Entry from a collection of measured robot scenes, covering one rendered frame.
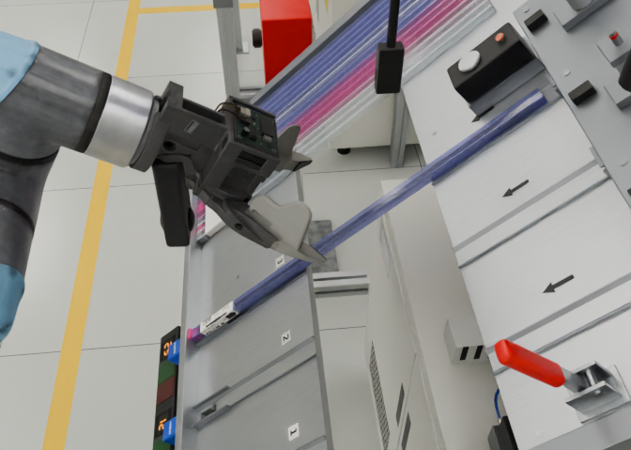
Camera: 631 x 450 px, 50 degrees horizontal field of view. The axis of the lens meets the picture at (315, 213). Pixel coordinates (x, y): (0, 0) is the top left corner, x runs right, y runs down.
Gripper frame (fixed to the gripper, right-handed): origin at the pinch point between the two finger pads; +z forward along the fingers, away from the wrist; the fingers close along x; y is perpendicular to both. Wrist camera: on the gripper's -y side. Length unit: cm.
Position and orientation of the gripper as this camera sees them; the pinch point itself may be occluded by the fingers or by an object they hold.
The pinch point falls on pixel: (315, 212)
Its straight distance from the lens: 71.2
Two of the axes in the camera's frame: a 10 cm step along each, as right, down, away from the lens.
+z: 8.4, 3.1, 4.4
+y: 5.3, -6.3, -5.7
